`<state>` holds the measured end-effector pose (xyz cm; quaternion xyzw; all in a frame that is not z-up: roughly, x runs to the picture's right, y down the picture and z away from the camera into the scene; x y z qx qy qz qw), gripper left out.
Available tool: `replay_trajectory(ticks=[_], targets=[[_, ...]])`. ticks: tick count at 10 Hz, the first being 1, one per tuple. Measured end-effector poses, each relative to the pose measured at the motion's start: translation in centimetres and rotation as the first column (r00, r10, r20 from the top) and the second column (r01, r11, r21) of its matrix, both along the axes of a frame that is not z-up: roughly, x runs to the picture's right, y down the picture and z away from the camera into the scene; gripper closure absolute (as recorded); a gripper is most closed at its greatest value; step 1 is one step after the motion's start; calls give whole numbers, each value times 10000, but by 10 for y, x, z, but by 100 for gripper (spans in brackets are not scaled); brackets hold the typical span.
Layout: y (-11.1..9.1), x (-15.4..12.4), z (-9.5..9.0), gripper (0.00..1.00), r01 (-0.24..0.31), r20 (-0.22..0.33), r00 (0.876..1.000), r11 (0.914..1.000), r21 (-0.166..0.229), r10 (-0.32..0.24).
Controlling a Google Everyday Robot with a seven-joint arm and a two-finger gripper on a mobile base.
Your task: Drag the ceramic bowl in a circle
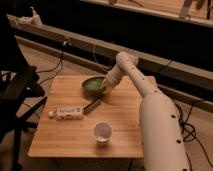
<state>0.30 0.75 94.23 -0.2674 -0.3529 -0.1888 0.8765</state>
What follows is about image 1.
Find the green ceramic bowl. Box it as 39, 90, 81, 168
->
82, 77, 104, 94

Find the clear plastic cup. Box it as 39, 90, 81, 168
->
93, 122, 112, 143

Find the black chair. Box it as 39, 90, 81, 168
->
0, 13, 48, 171

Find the white plastic bottle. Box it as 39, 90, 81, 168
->
48, 107, 83, 120

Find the black cable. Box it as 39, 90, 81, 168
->
35, 40, 70, 85
173, 99, 213, 171

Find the black cable left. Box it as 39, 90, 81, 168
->
35, 40, 70, 85

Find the wooden table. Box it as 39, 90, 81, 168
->
28, 75, 143, 158

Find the dark rectangular bar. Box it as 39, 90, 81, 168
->
84, 99, 101, 115

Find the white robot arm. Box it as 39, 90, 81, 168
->
102, 52, 190, 171

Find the long wooden ledge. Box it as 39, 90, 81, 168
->
8, 15, 213, 91

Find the black cable right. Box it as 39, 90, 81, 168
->
173, 99, 213, 171

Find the white object on ledge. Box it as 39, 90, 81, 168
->
18, 6, 42, 26

